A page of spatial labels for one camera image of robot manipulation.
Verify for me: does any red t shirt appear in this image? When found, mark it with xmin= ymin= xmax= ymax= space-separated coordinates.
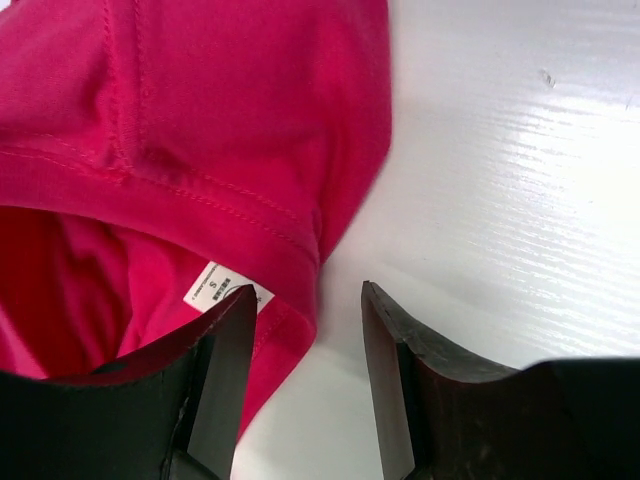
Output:
xmin=1 ymin=1 xmax=391 ymax=425

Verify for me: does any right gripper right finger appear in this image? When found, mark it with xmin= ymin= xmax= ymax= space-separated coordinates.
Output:
xmin=361 ymin=281 xmax=639 ymax=479

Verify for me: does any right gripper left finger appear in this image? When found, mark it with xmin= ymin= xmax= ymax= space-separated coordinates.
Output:
xmin=1 ymin=286 xmax=257 ymax=479

